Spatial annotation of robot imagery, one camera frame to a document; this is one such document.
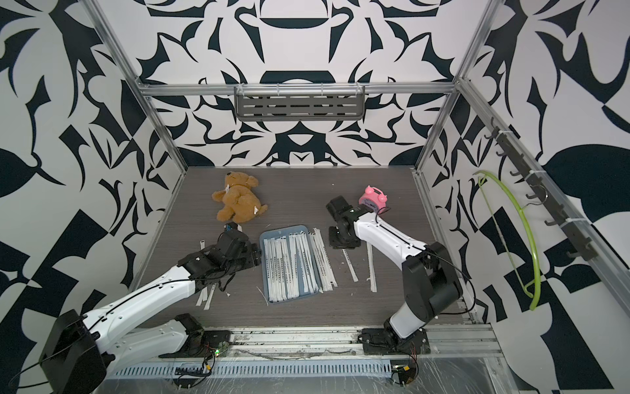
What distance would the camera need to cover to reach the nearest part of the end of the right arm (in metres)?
0.63

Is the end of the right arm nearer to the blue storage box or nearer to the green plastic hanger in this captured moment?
the blue storage box

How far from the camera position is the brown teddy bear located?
96 centimetres

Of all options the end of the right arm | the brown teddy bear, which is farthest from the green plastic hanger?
the brown teddy bear

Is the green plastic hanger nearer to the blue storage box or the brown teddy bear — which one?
the blue storage box

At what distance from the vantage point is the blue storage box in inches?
33.5

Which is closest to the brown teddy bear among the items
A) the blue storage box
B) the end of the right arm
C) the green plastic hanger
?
the blue storage box
